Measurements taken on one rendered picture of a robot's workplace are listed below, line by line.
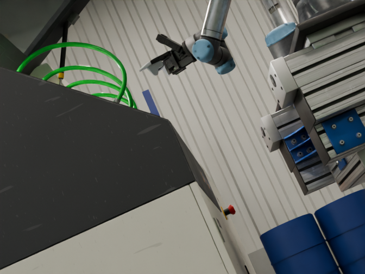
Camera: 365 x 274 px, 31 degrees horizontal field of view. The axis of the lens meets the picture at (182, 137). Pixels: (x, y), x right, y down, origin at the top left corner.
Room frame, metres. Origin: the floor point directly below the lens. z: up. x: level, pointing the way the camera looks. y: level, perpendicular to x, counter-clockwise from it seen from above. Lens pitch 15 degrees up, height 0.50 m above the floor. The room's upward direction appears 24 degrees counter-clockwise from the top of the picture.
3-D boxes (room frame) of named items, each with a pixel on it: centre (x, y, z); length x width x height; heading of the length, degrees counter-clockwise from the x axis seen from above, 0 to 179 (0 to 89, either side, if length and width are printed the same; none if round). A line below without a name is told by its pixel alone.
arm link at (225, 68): (2.32, -0.24, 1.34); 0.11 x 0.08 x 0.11; 157
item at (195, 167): (1.85, 0.02, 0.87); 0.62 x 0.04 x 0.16; 177
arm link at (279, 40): (2.12, -0.44, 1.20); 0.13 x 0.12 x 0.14; 157
